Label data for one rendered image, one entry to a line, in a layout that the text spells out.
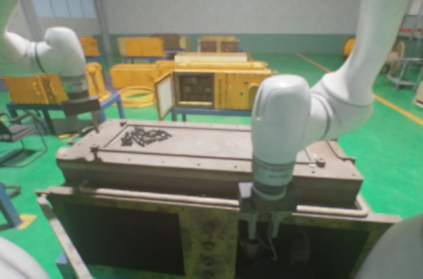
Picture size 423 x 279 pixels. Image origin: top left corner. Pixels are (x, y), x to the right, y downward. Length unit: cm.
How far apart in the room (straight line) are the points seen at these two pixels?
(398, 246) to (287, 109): 23
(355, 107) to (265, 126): 18
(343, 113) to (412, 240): 27
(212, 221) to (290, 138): 66
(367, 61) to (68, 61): 85
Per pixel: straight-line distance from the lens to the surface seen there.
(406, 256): 28
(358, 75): 49
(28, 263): 31
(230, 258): 118
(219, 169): 91
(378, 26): 42
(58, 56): 93
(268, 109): 40
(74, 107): 99
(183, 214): 99
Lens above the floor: 189
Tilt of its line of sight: 28 degrees down
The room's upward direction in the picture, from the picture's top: straight up
